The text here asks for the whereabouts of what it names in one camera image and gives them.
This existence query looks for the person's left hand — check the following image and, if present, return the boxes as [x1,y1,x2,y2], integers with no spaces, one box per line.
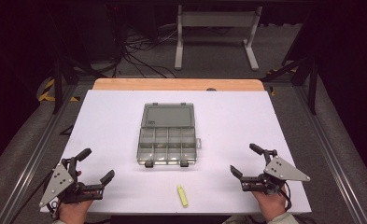
[58,169,93,224]

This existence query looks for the small yellow marker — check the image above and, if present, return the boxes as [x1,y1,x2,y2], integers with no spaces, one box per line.
[176,185,190,209]

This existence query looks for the white table mat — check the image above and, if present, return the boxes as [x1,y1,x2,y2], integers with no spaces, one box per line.
[40,90,312,215]

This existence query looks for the black metal stand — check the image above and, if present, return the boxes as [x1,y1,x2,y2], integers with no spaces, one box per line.
[261,8,320,116]
[45,6,108,115]

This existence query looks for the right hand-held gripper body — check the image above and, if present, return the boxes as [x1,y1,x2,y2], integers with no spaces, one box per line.
[240,148,312,196]

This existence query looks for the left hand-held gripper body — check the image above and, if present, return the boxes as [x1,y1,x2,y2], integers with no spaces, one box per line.
[38,156,106,209]

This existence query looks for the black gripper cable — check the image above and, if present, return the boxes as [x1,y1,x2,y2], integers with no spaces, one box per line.
[276,186,293,213]

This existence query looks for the black floor cables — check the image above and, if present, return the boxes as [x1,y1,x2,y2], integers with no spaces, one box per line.
[105,4,179,79]

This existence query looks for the white metal stand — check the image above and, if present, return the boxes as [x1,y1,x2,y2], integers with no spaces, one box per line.
[174,4,263,72]

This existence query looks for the aluminium rail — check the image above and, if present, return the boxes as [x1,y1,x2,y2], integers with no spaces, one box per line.
[292,86,367,224]
[0,83,81,224]

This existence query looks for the person's right hand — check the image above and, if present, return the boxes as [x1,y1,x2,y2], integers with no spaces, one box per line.
[251,186,288,223]

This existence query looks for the clear grey compartment box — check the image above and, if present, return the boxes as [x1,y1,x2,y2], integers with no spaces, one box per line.
[135,102,203,169]

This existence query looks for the yellow black floor tape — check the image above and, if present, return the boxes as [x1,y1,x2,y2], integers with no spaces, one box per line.
[37,77,80,103]

